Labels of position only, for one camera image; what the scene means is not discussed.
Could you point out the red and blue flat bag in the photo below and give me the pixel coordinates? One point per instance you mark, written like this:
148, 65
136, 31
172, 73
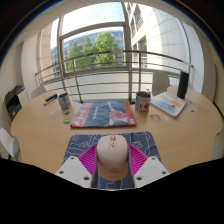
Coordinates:
105, 115

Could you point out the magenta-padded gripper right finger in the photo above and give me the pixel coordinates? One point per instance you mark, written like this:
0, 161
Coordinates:
140, 161

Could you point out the small green card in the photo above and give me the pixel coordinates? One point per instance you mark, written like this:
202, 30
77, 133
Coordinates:
66, 120

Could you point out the blue patterned mouse pad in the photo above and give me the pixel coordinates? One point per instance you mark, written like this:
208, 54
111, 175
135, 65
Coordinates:
81, 141

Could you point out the white printed mug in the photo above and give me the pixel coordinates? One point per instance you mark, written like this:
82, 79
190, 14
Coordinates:
64, 101

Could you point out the metal balcony railing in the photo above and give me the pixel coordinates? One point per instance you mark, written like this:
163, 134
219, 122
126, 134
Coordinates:
100, 52

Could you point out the black and blue stapler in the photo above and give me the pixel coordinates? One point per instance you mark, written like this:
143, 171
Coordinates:
51, 98

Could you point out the black and white printer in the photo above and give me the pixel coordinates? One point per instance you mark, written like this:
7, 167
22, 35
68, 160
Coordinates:
13, 100

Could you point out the white chair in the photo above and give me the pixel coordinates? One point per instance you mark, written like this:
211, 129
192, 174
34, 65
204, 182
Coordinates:
9, 141
38, 92
161, 82

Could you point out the red and blue printed mug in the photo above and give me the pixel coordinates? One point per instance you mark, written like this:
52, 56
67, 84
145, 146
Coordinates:
143, 102

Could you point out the beige computer mouse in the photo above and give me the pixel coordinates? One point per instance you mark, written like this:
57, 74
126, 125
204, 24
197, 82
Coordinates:
112, 156

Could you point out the white illustrated book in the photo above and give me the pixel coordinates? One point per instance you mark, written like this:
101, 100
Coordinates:
170, 104

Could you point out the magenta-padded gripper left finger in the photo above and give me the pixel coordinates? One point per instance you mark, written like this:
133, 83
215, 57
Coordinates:
85, 161

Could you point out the black cylindrical speaker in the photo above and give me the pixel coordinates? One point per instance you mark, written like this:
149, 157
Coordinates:
182, 85

